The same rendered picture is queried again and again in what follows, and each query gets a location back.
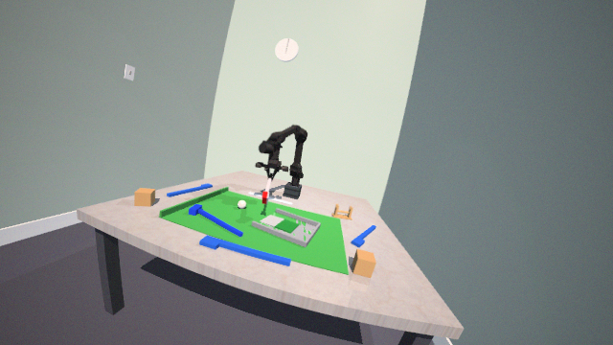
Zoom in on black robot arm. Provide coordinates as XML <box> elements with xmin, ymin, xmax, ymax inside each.
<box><xmin>259</xmin><ymin>126</ymin><xmax>307</xmax><ymax>187</ymax></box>

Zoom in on orange cube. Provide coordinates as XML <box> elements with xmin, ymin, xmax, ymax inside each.
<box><xmin>352</xmin><ymin>249</ymin><xmax>376</xmax><ymax>278</ymax></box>
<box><xmin>134</xmin><ymin>188</ymin><xmax>155</xmax><ymax>207</ymax></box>

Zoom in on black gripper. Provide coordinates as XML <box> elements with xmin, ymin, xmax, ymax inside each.
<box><xmin>256</xmin><ymin>154</ymin><xmax>288</xmax><ymax>182</ymax></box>

